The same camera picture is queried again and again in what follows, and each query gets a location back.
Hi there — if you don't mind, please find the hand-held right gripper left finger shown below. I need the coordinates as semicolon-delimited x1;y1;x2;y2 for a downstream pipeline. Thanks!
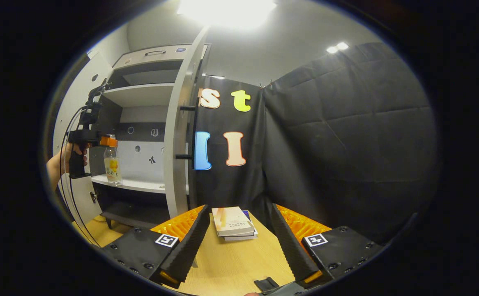
100;205;210;289

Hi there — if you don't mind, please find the small ceiling light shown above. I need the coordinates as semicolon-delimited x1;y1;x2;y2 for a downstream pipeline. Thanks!
326;41;350;54

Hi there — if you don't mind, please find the large ceiling light panel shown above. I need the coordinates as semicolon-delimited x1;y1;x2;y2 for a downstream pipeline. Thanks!
177;0;277;30

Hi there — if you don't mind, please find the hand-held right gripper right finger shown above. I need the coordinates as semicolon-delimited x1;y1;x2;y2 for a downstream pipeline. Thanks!
271;203;384;289

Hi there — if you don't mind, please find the clear bottle with yellow label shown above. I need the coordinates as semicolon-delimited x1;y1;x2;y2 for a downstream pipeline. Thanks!
103;134;123;185

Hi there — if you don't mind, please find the dark quilted cloth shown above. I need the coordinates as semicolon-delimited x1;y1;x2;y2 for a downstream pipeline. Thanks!
262;41;441;243

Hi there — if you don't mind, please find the grey cabinet door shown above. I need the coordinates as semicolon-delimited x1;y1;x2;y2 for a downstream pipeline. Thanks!
53;51;115;224
164;27;211;218

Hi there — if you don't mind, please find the blue cover book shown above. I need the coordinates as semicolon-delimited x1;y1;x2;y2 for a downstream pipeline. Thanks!
223;210;259;241

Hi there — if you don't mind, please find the grey cabinet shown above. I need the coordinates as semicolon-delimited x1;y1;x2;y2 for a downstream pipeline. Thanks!
90;43;213;231

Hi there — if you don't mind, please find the beige cover book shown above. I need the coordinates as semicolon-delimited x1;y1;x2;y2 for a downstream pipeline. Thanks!
212;206;256;237

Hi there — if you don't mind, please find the grey cabinet drawer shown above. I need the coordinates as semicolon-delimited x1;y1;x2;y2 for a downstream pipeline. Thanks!
112;44;193;70

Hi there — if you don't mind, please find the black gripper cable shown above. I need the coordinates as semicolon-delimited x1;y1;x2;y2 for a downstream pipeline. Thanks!
58;105;101;248

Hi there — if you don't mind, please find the black backdrop cloth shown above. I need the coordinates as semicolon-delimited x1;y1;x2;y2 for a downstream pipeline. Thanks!
190;76;273;229

